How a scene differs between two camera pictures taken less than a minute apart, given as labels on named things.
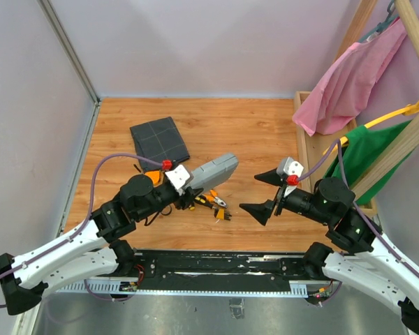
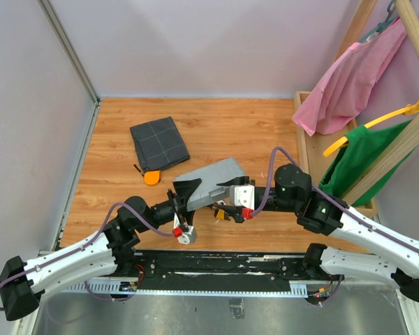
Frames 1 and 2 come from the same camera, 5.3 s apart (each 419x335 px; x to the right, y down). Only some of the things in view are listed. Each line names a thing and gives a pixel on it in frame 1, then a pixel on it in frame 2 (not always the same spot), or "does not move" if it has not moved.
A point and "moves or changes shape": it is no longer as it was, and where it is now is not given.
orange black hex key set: x=221 y=214 does not move
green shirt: x=358 y=151 does not move
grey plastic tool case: x=207 y=176 moves or changes shape
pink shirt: x=346 y=87 does not move
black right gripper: x=272 y=177 to x=234 y=213
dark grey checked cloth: x=158 y=140 does not move
